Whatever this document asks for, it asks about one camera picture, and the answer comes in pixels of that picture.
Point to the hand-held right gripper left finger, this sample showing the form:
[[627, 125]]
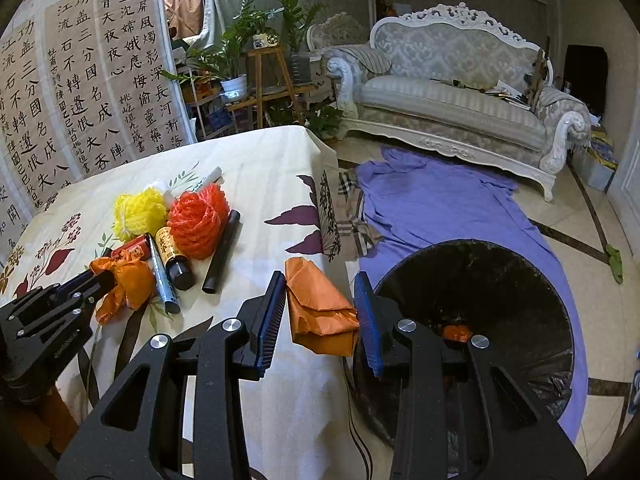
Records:
[[270, 322]]

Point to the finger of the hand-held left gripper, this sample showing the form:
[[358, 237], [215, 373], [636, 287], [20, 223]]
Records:
[[75, 280], [55, 307]]

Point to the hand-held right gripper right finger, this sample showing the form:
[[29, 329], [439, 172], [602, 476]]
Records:
[[367, 325]]

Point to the orange paper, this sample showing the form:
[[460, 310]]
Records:
[[320, 310], [132, 285]]

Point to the red tube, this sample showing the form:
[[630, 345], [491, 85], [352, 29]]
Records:
[[131, 249]]

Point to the black tube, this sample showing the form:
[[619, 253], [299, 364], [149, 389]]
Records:
[[222, 252]]

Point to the silver pen tube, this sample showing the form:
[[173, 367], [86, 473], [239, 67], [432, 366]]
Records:
[[164, 285]]

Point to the yellow mesh net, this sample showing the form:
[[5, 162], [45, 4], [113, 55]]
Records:
[[137, 215]]

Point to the black ink bottle yellow label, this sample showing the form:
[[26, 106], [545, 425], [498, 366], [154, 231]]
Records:
[[175, 265]]

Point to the orange mesh net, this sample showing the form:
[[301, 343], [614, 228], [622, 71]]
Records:
[[197, 225]]

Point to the bin with black bag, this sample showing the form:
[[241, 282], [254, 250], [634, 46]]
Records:
[[500, 300]]

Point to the white tube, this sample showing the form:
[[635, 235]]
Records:
[[210, 177]]

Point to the person's left hand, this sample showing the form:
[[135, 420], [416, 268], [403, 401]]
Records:
[[55, 422]]

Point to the plaid cloth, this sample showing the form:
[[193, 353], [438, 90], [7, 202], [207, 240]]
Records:
[[352, 215]]

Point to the floral tablecloth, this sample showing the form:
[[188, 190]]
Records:
[[260, 200]]

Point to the purple sheet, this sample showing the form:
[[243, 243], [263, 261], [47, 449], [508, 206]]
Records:
[[440, 200]]

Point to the calligraphy paper sheet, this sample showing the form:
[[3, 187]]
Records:
[[25, 125], [80, 95], [145, 60]]

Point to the low leafy plant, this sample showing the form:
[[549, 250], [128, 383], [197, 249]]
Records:
[[322, 120]]

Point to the metal plant rack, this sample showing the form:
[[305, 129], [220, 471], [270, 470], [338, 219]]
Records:
[[210, 110]]

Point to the white carved sofa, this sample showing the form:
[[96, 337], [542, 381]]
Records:
[[440, 105]]

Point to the plant in white pot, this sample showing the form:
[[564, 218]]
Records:
[[232, 85]]

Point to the wooden plant stand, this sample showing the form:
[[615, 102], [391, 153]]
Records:
[[270, 75]]

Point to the green rag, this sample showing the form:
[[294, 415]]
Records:
[[615, 262]]

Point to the striped throw blanket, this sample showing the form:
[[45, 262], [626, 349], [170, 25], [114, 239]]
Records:
[[370, 60]]

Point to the pile of papers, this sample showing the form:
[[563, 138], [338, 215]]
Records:
[[505, 95]]

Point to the vintage telephone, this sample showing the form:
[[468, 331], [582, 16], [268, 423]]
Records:
[[265, 41]]

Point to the colourful cardboard box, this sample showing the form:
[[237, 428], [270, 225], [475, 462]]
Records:
[[597, 160]]

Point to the white carved armchair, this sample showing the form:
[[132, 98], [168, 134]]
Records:
[[340, 30]]

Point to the brown wooden ornament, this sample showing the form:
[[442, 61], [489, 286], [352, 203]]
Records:
[[541, 77]]

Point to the tall green plant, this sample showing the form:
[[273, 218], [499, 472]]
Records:
[[295, 15]]

